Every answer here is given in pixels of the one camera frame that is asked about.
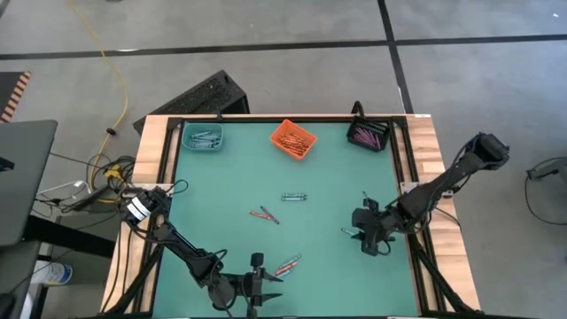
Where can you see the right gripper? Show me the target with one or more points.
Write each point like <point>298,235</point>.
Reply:
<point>376,226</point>

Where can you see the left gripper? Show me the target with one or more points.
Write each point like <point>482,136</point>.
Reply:
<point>254,285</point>

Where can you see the purple crayon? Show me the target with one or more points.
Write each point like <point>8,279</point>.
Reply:
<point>361,135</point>
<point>270,215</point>
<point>373,139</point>
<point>367,137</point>

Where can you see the white-wrapped dark crayon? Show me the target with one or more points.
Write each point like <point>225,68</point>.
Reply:
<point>204,145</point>

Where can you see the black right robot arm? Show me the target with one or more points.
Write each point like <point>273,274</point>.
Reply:
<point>443,181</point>

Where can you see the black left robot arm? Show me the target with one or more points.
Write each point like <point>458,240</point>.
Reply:
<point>186,250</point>

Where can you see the green table mat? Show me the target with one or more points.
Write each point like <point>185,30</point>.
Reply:
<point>266,177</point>

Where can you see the black plastic basket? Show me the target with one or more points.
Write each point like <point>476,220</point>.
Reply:
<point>382,126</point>

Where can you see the orange plastic basket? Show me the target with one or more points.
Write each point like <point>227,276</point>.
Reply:
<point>305,133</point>

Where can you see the teal plastic bin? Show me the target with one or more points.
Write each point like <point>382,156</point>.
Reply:
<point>187,129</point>

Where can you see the yellow plug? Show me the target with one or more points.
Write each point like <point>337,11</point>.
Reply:
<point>113,171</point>

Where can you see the grey metal stand foot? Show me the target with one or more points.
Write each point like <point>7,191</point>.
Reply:
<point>547,168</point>

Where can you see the white plastic bottle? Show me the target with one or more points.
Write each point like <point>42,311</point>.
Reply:
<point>53,273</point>

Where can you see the small grey desk surface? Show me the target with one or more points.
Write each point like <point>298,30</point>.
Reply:
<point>15,274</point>

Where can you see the large grey desk surface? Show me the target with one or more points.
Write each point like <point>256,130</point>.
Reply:
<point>24,177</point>

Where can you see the black mat orange striped edge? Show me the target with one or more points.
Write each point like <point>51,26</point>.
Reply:
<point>11,95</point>

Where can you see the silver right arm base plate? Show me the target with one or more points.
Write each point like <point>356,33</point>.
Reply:
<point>404,186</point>

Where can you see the black metal table frame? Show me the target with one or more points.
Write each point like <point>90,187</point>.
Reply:
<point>288,119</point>

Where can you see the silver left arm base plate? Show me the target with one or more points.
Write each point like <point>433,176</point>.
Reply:
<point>166,185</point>

